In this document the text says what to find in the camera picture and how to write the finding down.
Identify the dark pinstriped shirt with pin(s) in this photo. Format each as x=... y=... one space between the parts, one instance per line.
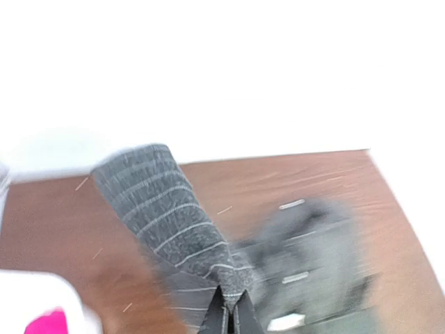
x=303 y=263

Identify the white plastic laundry bin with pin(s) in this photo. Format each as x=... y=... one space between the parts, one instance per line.
x=32 y=251

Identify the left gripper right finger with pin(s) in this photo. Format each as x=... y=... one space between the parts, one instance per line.
x=244 y=317

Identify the red garment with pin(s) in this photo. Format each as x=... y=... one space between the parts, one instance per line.
x=52 y=322

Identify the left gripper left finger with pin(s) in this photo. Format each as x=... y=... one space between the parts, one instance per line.
x=216 y=319

